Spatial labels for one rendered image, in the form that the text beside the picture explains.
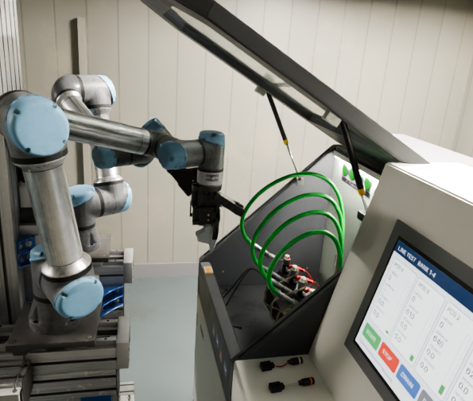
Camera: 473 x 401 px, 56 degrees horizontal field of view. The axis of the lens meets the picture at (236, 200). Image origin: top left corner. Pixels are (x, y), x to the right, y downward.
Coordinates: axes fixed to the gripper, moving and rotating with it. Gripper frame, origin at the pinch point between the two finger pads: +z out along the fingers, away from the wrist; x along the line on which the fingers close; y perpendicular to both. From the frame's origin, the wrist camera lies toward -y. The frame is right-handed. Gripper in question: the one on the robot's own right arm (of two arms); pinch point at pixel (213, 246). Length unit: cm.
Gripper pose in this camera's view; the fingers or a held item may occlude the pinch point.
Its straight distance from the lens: 138.6
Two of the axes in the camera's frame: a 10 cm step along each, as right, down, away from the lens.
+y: -9.7, 0.0, -2.2
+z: -0.7, 9.5, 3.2
